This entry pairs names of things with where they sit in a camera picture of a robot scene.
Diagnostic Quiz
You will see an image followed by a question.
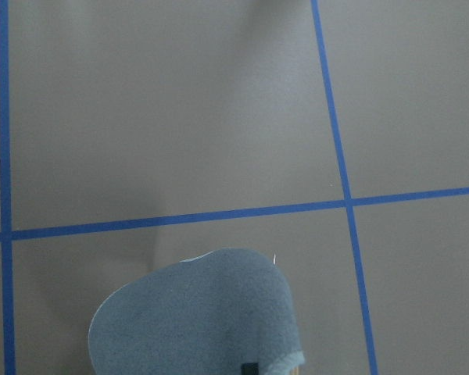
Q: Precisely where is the blue grey microfibre towel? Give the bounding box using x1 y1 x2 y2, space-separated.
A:
88 248 305 374

